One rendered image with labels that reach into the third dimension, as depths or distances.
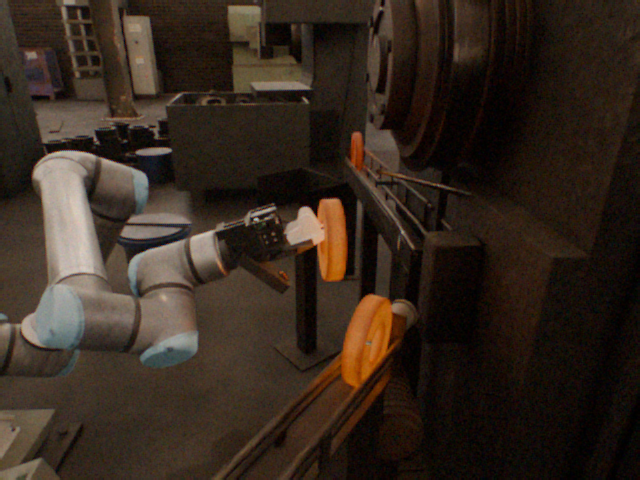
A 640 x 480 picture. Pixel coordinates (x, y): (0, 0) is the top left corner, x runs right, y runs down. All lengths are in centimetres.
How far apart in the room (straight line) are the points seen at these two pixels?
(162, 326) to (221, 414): 94
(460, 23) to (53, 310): 78
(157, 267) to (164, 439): 90
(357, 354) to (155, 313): 33
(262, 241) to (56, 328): 34
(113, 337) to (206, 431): 93
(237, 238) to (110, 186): 50
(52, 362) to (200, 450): 51
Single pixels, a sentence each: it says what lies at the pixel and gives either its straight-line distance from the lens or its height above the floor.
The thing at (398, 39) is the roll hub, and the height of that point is 116.
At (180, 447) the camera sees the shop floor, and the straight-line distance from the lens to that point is 161.
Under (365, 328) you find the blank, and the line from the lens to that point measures 70.
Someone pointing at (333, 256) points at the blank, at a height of 83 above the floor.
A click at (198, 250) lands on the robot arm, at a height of 83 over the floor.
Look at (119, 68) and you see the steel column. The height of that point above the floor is 75.
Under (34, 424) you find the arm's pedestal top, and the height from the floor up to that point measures 12.
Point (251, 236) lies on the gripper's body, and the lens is 80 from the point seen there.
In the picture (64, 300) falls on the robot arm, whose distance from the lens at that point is 74.
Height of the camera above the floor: 116
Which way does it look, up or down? 25 degrees down
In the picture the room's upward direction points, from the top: straight up
